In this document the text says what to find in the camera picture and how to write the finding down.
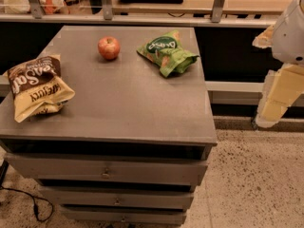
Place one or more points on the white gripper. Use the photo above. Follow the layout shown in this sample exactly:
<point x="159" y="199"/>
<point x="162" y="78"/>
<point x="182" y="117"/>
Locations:
<point x="290" y="37"/>

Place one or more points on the red apple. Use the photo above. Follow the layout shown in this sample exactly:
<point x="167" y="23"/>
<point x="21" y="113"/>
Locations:
<point x="109" y="47"/>

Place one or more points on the green chip bag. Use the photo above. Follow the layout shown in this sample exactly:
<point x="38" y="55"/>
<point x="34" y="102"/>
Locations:
<point x="168" y="54"/>

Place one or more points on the brown chip bag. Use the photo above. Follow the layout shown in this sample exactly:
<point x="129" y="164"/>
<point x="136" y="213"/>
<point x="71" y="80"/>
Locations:
<point x="37" y="87"/>

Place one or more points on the wooden table behind glass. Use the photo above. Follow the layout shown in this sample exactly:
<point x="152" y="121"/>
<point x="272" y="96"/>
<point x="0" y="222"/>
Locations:
<point x="205" y="6"/>

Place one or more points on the bottom drawer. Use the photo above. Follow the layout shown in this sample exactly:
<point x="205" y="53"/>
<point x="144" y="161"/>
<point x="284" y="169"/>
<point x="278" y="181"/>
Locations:
<point x="124" y="215"/>

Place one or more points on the drawer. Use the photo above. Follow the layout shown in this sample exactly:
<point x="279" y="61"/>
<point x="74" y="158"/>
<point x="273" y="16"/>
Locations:
<point x="124" y="215"/>
<point x="107" y="168"/>
<point x="117" y="197"/>

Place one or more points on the middle drawer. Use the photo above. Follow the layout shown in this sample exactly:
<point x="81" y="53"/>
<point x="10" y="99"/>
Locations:
<point x="117" y="197"/>

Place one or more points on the top drawer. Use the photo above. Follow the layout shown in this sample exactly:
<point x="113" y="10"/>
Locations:
<point x="107" y="168"/>

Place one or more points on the metal railing frame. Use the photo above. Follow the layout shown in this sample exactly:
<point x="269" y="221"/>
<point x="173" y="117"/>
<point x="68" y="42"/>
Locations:
<point x="59" y="11"/>

